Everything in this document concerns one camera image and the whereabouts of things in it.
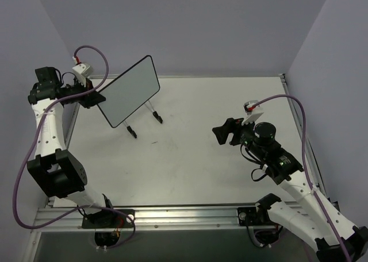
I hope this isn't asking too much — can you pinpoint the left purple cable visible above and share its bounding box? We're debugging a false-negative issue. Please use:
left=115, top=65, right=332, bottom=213
left=13, top=45, right=136, bottom=248

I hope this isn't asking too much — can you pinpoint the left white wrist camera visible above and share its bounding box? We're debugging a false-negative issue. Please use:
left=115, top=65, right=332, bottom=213
left=72, top=63, right=94, bottom=87

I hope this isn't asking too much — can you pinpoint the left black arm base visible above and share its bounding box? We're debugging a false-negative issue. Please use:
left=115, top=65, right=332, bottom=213
left=82, top=209, right=136, bottom=251

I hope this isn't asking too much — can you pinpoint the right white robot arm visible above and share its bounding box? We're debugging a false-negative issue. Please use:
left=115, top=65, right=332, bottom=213
left=212, top=118, right=367, bottom=261

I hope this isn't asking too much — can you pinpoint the aluminium front rail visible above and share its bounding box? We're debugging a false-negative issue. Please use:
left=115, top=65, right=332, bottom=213
left=34, top=205, right=243, bottom=232

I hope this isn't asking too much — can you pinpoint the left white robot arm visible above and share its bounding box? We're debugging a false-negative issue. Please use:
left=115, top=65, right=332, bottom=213
left=27, top=63, right=116, bottom=227

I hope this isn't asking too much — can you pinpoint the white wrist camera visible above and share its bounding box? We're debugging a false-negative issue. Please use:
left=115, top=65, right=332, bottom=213
left=72, top=63, right=94, bottom=87
left=241, top=100, right=264, bottom=125

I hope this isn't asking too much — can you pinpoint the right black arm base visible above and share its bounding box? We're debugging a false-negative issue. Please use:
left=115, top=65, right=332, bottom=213
left=237, top=206, right=283, bottom=249

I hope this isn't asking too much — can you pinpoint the small black-framed whiteboard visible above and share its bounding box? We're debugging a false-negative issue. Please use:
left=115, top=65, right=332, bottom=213
left=98, top=55, right=160, bottom=128

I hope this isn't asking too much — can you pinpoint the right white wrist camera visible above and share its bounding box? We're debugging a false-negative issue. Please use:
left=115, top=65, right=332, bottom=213
left=241, top=100, right=264, bottom=125

